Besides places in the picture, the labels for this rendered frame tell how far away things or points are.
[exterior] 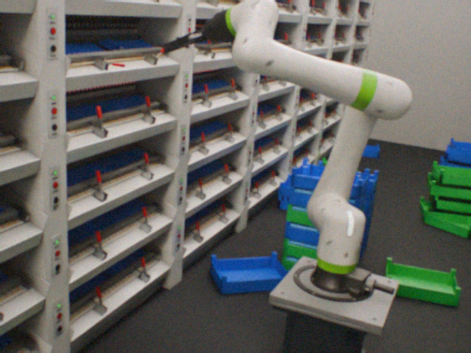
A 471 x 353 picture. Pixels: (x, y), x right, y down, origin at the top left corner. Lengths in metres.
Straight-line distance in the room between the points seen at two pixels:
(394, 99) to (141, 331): 1.15
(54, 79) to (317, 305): 0.95
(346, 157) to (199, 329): 0.80
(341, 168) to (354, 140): 0.10
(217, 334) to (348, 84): 0.99
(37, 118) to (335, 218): 0.87
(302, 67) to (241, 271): 1.18
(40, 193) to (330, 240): 0.84
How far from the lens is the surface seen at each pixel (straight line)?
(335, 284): 1.70
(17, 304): 1.58
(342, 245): 1.65
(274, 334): 2.03
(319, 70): 1.51
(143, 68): 1.78
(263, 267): 2.48
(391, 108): 1.59
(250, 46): 1.46
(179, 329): 2.01
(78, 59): 1.60
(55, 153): 1.50
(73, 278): 1.70
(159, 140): 2.07
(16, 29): 1.46
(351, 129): 1.75
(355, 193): 2.28
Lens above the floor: 1.10
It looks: 17 degrees down
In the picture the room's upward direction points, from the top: 4 degrees clockwise
